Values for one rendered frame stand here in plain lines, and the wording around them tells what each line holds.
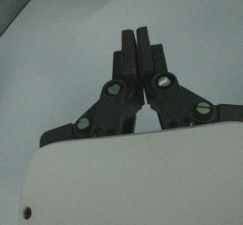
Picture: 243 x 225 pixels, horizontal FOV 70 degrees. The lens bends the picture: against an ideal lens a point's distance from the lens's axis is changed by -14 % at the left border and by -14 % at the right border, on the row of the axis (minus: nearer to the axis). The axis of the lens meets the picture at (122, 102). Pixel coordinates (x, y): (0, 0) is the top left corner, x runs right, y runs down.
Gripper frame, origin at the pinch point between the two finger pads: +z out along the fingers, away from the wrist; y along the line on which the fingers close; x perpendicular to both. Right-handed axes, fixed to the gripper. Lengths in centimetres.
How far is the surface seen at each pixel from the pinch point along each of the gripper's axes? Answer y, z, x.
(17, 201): -26.2, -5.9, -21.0
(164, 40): 2.3, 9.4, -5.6
